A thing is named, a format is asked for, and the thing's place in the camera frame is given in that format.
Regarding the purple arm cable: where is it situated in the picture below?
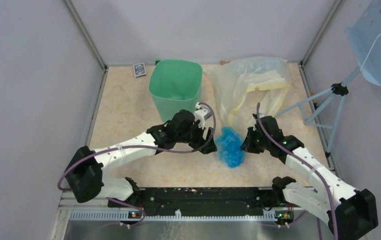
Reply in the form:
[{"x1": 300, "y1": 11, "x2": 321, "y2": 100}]
[
  {"x1": 256, "y1": 102, "x2": 339, "y2": 240},
  {"x1": 57, "y1": 101, "x2": 217, "y2": 191}
]

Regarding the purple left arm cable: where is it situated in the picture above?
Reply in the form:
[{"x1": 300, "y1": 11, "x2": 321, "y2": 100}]
[{"x1": 57, "y1": 101, "x2": 217, "y2": 191}]

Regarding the light blue tripod stand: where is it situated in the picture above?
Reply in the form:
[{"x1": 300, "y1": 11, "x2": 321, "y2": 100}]
[{"x1": 276, "y1": 66, "x2": 361, "y2": 158}]

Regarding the clear yellow-edged plastic bag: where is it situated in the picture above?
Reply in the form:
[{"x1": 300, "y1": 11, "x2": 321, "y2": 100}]
[{"x1": 206, "y1": 56, "x2": 292, "y2": 127}]

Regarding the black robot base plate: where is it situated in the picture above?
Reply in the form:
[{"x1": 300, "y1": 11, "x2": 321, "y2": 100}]
[{"x1": 107, "y1": 187, "x2": 306, "y2": 218}]

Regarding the playing card deck box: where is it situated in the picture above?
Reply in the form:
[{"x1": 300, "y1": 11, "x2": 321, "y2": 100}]
[{"x1": 132, "y1": 62, "x2": 147, "y2": 78}]

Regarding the green plastic trash bin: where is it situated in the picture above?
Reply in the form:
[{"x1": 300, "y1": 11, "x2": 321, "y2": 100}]
[{"x1": 148, "y1": 59, "x2": 203, "y2": 122}]

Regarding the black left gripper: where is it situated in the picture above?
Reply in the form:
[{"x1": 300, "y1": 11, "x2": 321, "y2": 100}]
[{"x1": 176, "y1": 118, "x2": 217, "y2": 154}]

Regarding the light blue perforated lamp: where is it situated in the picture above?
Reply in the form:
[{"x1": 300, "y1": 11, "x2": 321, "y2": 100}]
[{"x1": 345, "y1": 0, "x2": 381, "y2": 86}]

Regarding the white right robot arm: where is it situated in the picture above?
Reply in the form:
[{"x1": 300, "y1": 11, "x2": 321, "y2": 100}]
[{"x1": 241, "y1": 114, "x2": 379, "y2": 240}]

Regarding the white cable duct strip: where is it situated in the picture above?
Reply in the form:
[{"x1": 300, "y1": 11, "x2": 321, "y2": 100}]
[{"x1": 69, "y1": 210, "x2": 277, "y2": 222}]

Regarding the aluminium frame rail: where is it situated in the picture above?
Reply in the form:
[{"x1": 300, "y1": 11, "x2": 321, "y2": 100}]
[{"x1": 48, "y1": 191, "x2": 108, "y2": 240}]

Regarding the blue plastic trash bag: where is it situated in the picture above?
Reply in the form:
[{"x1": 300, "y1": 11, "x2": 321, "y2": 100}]
[{"x1": 214, "y1": 126, "x2": 245, "y2": 168}]

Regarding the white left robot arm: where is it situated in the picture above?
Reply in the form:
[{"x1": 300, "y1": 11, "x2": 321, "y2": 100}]
[{"x1": 62, "y1": 107, "x2": 217, "y2": 207}]

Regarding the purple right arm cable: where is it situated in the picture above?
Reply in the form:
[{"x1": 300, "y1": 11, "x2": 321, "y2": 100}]
[{"x1": 256, "y1": 102, "x2": 339, "y2": 240}]

